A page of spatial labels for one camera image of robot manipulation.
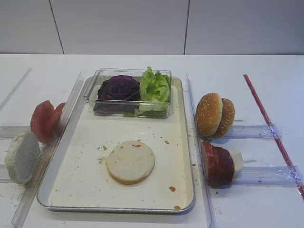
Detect right clear acrylic rail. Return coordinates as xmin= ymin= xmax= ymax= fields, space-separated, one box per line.
xmin=185 ymin=73 xmax=215 ymax=228

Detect rear sesame bun top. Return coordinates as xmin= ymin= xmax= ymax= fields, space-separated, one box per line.
xmin=212 ymin=98 xmax=235 ymax=138

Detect round bread slice on tray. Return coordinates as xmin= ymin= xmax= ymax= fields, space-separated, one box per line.
xmin=106 ymin=141 xmax=155 ymax=185

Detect green lettuce head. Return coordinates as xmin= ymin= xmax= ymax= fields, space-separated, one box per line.
xmin=123 ymin=66 xmax=171 ymax=118

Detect far left clear strip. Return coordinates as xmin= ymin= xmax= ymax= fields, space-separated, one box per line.
xmin=0 ymin=68 xmax=32 ymax=110

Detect front tomato slice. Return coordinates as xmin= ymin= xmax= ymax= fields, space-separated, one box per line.
xmin=30 ymin=100 xmax=55 ymax=143

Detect clear holder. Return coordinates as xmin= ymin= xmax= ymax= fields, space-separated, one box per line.
xmin=224 ymin=124 xmax=281 ymax=140
xmin=232 ymin=166 xmax=304 ymax=187

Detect white cheese slice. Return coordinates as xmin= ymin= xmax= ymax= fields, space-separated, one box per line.
xmin=231 ymin=151 xmax=244 ymax=177

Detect red straw strip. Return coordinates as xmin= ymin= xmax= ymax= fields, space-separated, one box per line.
xmin=243 ymin=74 xmax=304 ymax=198

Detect upright bread slice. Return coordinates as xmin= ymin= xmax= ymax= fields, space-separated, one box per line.
xmin=5 ymin=131 xmax=40 ymax=184

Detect sesame bun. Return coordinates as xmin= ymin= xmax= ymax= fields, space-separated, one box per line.
xmin=195 ymin=92 xmax=223 ymax=137
xmin=212 ymin=98 xmax=235 ymax=138

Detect right upper clear holder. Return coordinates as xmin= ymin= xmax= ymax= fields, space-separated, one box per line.
xmin=224 ymin=124 xmax=281 ymax=140

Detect rear tomato slice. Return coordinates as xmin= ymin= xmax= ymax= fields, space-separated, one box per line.
xmin=45 ymin=103 xmax=66 ymax=138

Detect clear acrylic rail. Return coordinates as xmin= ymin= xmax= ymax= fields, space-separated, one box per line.
xmin=11 ymin=73 xmax=84 ymax=228
xmin=185 ymin=73 xmax=215 ymax=228

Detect purple cabbage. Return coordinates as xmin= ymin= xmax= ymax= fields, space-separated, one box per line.
xmin=93 ymin=75 xmax=140 ymax=114

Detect tomato slice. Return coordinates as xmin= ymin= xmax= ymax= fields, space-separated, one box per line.
xmin=30 ymin=100 xmax=55 ymax=143
xmin=45 ymin=103 xmax=66 ymax=138

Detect right lower clear holder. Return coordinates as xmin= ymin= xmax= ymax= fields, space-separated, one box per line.
xmin=232 ymin=166 xmax=304 ymax=187

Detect front sesame bun top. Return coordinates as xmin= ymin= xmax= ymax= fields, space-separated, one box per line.
xmin=195 ymin=92 xmax=223 ymax=137

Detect clear plastic container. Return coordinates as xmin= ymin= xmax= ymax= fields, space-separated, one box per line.
xmin=84 ymin=67 xmax=171 ymax=118

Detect dark red meat patties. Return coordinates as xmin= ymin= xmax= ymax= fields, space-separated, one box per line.
xmin=201 ymin=142 xmax=235 ymax=188

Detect left clear acrylic rail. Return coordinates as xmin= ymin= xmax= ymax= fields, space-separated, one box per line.
xmin=11 ymin=73 xmax=84 ymax=228

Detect metal baking tray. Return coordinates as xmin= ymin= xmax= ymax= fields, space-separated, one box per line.
xmin=37 ymin=77 xmax=195 ymax=214

